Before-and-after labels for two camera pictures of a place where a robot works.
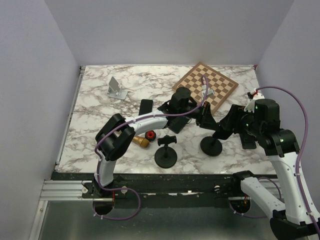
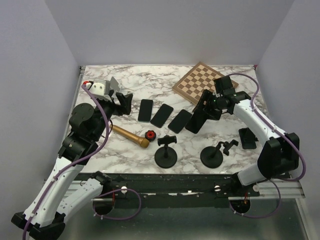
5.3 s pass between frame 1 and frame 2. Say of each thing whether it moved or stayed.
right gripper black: moved
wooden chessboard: stayed
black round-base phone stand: stayed
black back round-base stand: moved
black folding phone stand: stayed
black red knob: stayed
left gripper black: moved
